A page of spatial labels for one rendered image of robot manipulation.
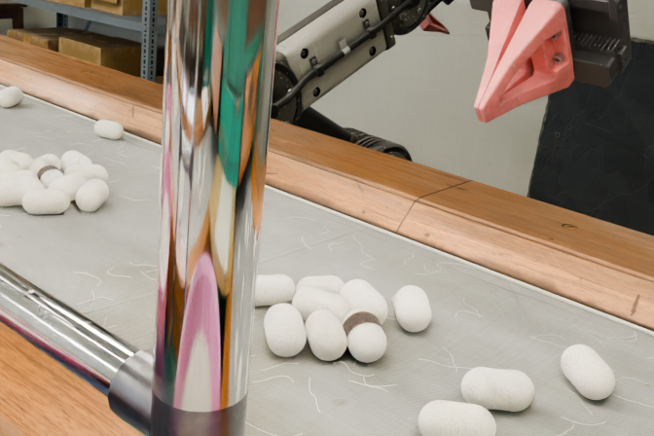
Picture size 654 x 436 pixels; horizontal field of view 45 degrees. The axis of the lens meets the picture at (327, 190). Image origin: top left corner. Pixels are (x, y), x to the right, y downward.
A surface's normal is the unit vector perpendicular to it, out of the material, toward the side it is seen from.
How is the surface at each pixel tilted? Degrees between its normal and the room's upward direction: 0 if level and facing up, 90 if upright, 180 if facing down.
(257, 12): 90
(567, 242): 0
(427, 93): 90
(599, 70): 130
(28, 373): 0
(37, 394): 0
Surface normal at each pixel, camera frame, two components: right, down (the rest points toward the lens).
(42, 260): 0.11, -0.94
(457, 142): -0.60, 0.18
